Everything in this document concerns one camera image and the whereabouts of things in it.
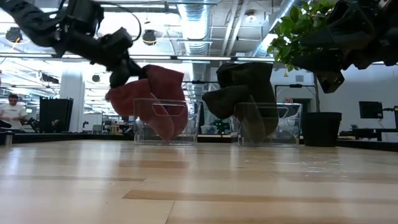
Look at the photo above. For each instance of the black computer monitor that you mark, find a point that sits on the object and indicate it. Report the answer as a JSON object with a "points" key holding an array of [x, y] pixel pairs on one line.
{"points": [[370, 109]]}

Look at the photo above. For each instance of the silver ventilation duct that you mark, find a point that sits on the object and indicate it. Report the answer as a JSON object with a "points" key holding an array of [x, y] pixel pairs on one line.
{"points": [[196, 31]]}

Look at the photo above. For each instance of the black ceiling spotlight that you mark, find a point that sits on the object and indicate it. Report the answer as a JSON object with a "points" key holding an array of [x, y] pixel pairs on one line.
{"points": [[14, 35], [149, 37]]}

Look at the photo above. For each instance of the person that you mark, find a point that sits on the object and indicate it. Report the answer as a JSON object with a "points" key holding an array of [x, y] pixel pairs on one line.
{"points": [[288, 100], [12, 113]]}

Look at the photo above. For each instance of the dark grey baseball cap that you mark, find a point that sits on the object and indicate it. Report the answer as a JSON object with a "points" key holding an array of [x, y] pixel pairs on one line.
{"points": [[224, 102]]}

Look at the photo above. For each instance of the black aluminium table frame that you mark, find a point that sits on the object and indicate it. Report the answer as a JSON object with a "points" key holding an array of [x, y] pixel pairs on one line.
{"points": [[62, 137]]}

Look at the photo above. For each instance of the clear plastic bin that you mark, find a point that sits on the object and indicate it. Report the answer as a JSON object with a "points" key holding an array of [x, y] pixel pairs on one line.
{"points": [[286, 124], [189, 133]]}

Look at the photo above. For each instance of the black cabinet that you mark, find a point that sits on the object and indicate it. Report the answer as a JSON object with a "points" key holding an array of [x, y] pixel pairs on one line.
{"points": [[56, 115]]}

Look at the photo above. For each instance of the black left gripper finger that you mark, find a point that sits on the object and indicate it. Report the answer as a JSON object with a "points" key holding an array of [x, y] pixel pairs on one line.
{"points": [[118, 76], [136, 72]]}

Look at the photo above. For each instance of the green potted plant black pot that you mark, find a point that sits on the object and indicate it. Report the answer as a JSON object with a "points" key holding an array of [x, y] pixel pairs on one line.
{"points": [[320, 129]]}

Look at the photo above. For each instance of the black office desk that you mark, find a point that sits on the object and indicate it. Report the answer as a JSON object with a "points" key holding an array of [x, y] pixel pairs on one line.
{"points": [[367, 133]]}

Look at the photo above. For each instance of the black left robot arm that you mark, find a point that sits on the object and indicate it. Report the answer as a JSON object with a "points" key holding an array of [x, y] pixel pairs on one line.
{"points": [[31, 21]]}

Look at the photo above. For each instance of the black baseball cap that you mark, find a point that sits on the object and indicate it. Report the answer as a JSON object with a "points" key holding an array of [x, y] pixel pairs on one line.
{"points": [[248, 74]]}

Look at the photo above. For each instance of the long ceiling light strip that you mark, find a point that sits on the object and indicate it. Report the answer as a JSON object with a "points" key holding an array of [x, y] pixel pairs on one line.
{"points": [[199, 58]]}

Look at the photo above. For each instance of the round ceiling lamp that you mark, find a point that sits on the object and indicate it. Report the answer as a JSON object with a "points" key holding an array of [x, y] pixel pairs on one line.
{"points": [[250, 17]]}

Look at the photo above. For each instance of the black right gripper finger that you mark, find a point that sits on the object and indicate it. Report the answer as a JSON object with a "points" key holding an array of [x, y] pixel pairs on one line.
{"points": [[326, 62], [348, 28]]}

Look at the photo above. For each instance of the maroon baseball cap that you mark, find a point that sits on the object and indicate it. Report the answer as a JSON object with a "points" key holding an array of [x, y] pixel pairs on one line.
{"points": [[164, 84], [127, 96]]}

